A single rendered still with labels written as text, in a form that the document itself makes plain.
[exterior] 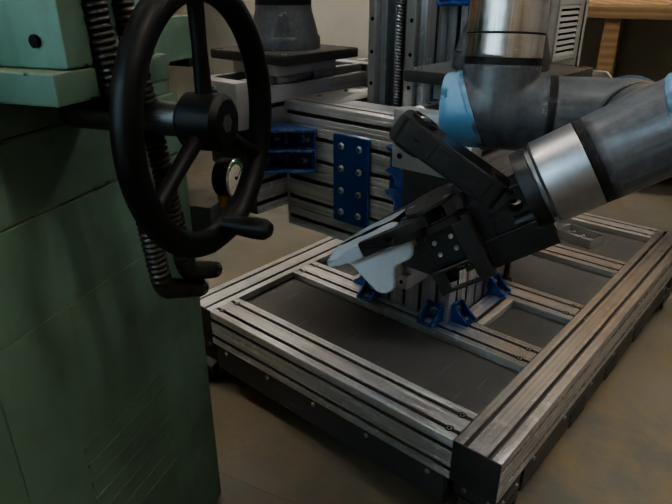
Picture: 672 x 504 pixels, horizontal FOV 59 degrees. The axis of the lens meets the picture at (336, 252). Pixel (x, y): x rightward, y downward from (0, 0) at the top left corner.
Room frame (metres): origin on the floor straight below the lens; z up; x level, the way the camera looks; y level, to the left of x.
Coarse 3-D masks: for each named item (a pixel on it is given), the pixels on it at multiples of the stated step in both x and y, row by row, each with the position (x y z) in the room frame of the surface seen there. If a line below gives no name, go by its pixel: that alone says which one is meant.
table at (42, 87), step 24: (168, 24) 0.88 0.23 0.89; (168, 48) 0.87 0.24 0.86; (0, 72) 0.56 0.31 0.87; (24, 72) 0.55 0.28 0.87; (48, 72) 0.55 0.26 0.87; (72, 72) 0.56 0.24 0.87; (96, 72) 0.59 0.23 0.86; (168, 72) 0.70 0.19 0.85; (0, 96) 0.56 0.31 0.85; (24, 96) 0.55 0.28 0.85; (48, 96) 0.54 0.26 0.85; (72, 96) 0.56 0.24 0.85; (96, 96) 0.59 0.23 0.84
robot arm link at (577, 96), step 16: (560, 80) 0.58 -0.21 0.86; (576, 80) 0.58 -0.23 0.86; (592, 80) 0.57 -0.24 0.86; (608, 80) 0.57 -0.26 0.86; (624, 80) 0.57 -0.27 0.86; (640, 80) 0.55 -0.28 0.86; (560, 96) 0.56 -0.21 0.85; (576, 96) 0.56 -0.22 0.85; (592, 96) 0.56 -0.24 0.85; (608, 96) 0.54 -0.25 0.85; (560, 112) 0.55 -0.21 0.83; (576, 112) 0.55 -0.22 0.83
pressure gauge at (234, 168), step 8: (224, 160) 0.90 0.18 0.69; (232, 160) 0.90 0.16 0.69; (240, 160) 0.92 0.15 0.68; (216, 168) 0.89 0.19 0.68; (224, 168) 0.89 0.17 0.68; (232, 168) 0.90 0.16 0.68; (240, 168) 0.92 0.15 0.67; (216, 176) 0.88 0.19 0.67; (224, 176) 0.88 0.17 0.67; (232, 176) 0.89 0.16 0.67; (216, 184) 0.88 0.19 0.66; (224, 184) 0.88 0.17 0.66; (232, 184) 0.89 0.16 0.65; (216, 192) 0.89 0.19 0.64; (224, 192) 0.88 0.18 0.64; (232, 192) 0.89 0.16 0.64; (224, 200) 0.91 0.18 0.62
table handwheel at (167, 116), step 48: (144, 0) 0.54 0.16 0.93; (192, 0) 0.60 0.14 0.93; (240, 0) 0.68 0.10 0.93; (144, 48) 0.52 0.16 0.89; (192, 48) 0.62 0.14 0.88; (240, 48) 0.72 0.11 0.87; (144, 96) 0.51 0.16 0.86; (192, 96) 0.61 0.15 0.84; (144, 144) 0.50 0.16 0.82; (192, 144) 0.58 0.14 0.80; (240, 144) 0.68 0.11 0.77; (144, 192) 0.49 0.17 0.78; (240, 192) 0.68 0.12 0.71; (192, 240) 0.55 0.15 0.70
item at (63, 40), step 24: (0, 0) 0.58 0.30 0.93; (24, 0) 0.57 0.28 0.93; (48, 0) 0.56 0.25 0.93; (72, 0) 0.58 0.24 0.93; (0, 24) 0.58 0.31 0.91; (24, 24) 0.57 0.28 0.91; (48, 24) 0.56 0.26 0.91; (72, 24) 0.57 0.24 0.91; (0, 48) 0.58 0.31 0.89; (24, 48) 0.57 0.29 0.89; (48, 48) 0.56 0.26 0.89; (72, 48) 0.57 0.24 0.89
